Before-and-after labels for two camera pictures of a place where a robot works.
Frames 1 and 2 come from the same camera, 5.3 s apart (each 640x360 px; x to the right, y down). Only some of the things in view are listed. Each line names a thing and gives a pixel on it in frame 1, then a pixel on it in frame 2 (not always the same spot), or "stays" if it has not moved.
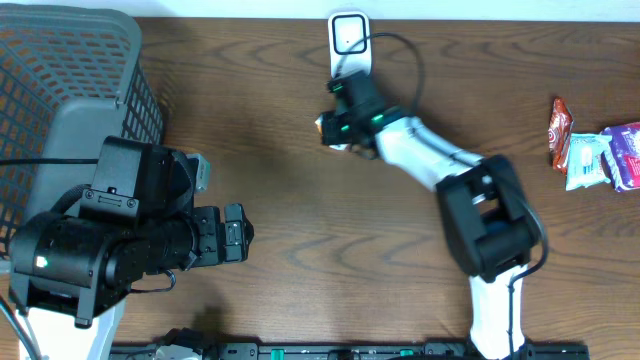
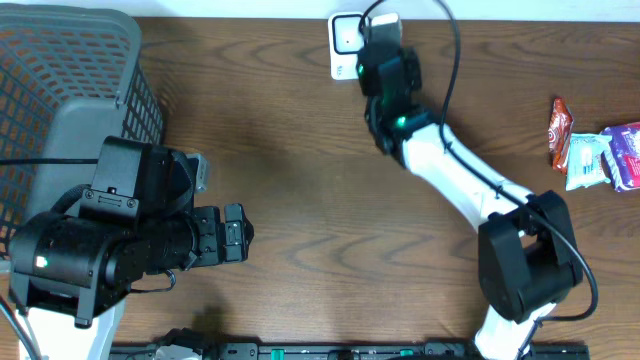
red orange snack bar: [558, 134] stays
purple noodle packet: [621, 157] stays
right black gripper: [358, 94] to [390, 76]
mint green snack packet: [584, 167] stays
